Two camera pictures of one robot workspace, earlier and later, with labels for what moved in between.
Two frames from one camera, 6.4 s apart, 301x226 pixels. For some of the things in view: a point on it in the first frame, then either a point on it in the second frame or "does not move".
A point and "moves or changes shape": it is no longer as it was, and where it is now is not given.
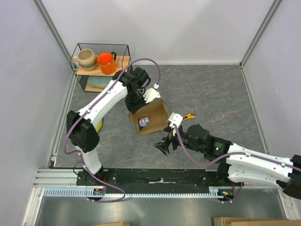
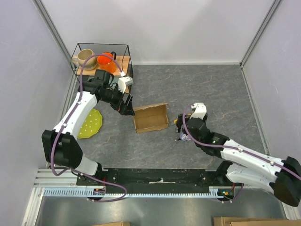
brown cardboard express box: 153,117 does not move
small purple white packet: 143,121 moves or changes shape
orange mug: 106,62 does not move
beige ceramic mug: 86,59 does not move
